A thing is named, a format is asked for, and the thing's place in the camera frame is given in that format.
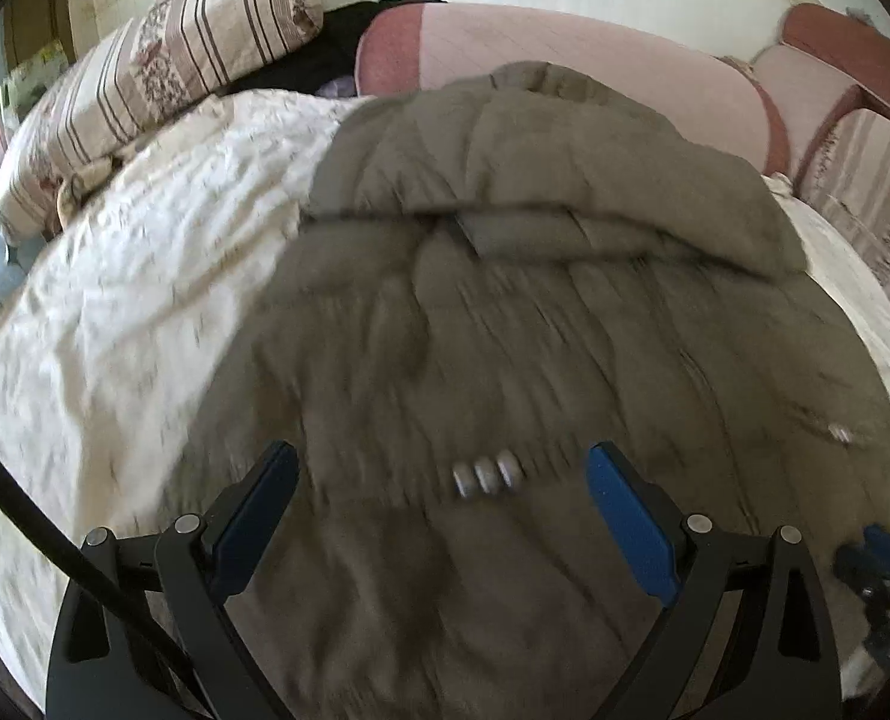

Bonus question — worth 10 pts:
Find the black cloth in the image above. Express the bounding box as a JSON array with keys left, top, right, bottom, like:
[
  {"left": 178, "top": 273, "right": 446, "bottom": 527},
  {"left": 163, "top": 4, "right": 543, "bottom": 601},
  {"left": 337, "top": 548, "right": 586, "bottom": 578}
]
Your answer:
[{"left": 224, "top": 0, "right": 450, "bottom": 98}]

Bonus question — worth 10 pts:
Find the pink sofa backrest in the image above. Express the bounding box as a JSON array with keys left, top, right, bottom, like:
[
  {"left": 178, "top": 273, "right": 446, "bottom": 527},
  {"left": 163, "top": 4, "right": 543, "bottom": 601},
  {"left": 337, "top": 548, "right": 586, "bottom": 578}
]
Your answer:
[{"left": 748, "top": 2, "right": 890, "bottom": 166}]

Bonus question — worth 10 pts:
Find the pink bolster cushion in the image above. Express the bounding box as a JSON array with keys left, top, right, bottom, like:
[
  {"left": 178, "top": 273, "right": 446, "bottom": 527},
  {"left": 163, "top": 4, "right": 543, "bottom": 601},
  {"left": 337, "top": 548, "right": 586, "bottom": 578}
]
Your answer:
[{"left": 353, "top": 2, "right": 791, "bottom": 177}]

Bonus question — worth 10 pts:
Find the black cable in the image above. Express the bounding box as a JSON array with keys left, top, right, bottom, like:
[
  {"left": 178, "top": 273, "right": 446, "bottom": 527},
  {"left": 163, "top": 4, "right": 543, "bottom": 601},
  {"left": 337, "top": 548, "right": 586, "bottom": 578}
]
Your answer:
[{"left": 0, "top": 416, "right": 191, "bottom": 698}]

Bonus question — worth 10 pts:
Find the large striped floral cushion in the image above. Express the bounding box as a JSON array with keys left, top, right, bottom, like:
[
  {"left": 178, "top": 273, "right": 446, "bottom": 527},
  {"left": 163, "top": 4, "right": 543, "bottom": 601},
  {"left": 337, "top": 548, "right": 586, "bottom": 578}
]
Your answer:
[{"left": 793, "top": 109, "right": 890, "bottom": 361}]

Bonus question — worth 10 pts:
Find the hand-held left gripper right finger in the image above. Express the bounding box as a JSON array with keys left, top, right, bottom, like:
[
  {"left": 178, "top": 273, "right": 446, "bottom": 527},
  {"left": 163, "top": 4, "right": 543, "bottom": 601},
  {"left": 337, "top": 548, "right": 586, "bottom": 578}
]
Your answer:
[{"left": 586, "top": 441, "right": 843, "bottom": 720}]

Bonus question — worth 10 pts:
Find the green printed bag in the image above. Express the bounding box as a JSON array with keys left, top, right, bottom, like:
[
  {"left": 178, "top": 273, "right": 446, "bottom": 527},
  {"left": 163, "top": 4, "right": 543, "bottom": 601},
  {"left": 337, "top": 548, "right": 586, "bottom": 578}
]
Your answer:
[{"left": 0, "top": 37, "right": 67, "bottom": 121}]

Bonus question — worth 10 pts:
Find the olive quilted puffer jacket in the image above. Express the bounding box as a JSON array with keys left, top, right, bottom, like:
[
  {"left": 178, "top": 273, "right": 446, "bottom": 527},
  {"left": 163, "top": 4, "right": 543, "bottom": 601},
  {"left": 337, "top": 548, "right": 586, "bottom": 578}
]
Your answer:
[{"left": 164, "top": 60, "right": 890, "bottom": 720}]

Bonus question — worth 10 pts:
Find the white floral bed sheet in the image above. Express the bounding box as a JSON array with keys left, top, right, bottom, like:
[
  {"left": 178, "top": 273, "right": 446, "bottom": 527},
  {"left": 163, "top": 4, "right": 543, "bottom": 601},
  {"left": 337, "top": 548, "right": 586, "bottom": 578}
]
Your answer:
[{"left": 0, "top": 86, "right": 890, "bottom": 698}]

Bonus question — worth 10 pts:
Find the small striped floral cushion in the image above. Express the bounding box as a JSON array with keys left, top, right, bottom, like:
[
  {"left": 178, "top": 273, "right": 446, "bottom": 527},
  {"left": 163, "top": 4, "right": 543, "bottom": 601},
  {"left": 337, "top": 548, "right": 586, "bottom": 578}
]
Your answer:
[{"left": 0, "top": 0, "right": 326, "bottom": 245}]

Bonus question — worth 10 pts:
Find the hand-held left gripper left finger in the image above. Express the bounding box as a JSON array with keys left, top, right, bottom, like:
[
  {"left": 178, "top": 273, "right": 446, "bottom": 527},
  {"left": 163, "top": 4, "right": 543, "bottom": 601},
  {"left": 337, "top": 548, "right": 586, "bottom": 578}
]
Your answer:
[{"left": 44, "top": 440, "right": 301, "bottom": 720}]

